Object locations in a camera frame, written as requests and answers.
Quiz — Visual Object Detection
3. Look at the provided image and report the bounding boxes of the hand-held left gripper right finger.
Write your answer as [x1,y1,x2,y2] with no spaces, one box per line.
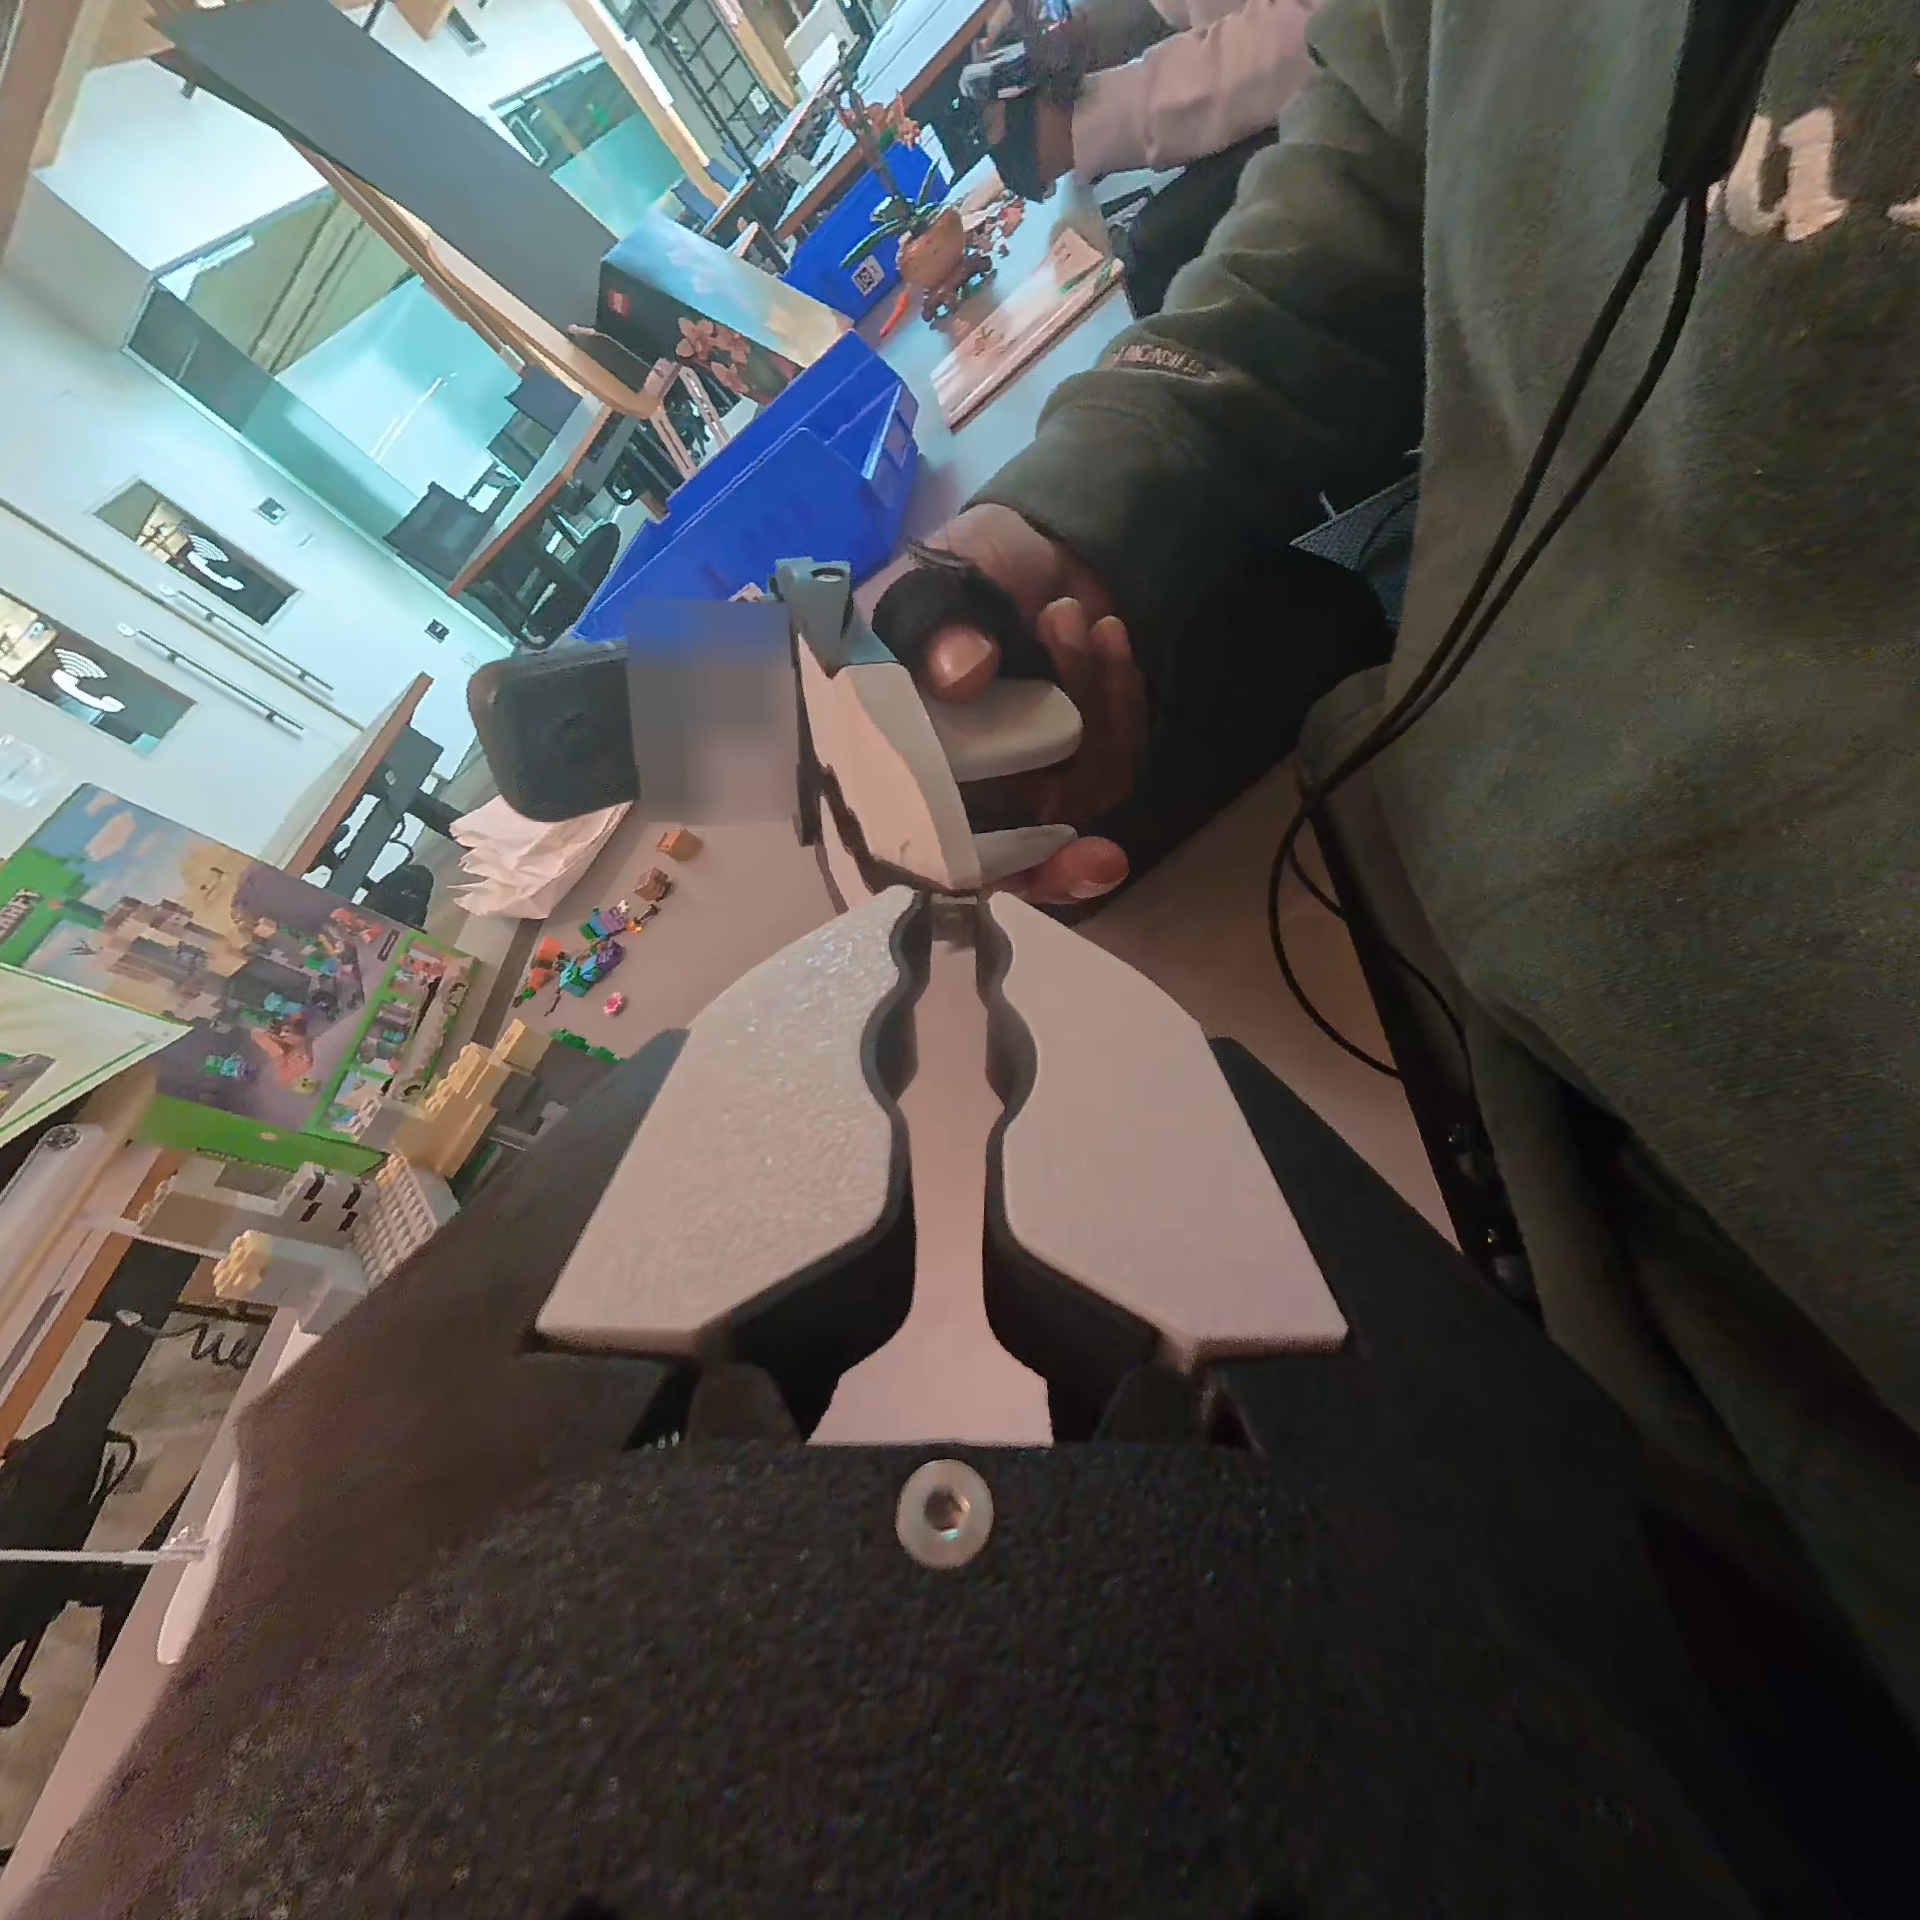
[979,891,1349,1437]

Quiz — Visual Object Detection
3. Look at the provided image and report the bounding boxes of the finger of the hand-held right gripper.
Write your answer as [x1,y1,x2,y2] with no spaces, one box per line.
[803,644,988,893]
[801,755,911,913]

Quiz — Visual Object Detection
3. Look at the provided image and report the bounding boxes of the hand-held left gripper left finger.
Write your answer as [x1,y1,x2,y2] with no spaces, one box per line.
[534,884,921,1431]

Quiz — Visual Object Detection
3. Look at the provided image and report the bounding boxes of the toy brick building model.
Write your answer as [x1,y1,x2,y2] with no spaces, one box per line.
[211,1019,623,1308]

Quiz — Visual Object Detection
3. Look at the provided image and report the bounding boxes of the grey desk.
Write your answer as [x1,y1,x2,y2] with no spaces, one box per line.
[0,89,1466,1863]

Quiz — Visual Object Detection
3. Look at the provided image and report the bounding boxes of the person's right hand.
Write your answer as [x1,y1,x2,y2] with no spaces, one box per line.
[871,503,1151,905]

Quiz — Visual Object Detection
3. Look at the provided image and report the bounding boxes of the purple toy pieces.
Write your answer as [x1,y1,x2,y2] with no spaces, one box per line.
[516,897,635,1011]

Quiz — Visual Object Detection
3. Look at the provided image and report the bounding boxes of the wooden office table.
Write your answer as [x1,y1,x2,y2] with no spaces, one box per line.
[450,399,676,602]

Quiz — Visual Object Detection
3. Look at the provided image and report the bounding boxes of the blue plastic bin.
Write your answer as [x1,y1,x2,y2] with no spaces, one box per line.
[780,172,953,319]
[577,330,921,647]

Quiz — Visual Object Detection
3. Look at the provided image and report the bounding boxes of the black phone icon sign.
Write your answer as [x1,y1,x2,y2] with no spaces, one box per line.
[97,481,301,627]
[0,592,196,752]

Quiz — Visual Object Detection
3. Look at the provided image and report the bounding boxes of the printed toy box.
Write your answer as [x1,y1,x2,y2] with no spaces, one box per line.
[0,785,481,1175]

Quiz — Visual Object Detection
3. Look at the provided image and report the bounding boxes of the printed instruction booklets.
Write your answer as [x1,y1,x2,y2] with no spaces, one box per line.
[596,210,858,408]

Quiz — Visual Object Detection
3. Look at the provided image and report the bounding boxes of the flat printed booklet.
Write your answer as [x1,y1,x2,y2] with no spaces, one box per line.
[931,225,1129,432]

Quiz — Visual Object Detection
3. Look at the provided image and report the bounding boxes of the green plant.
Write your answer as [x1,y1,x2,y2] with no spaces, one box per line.
[839,89,999,324]

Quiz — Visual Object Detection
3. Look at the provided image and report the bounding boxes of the person's dark green hoodie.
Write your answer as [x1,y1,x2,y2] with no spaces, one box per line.
[1290,0,1920,1729]

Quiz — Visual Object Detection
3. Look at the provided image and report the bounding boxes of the black cord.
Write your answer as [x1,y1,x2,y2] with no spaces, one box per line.
[1267,181,1713,1082]

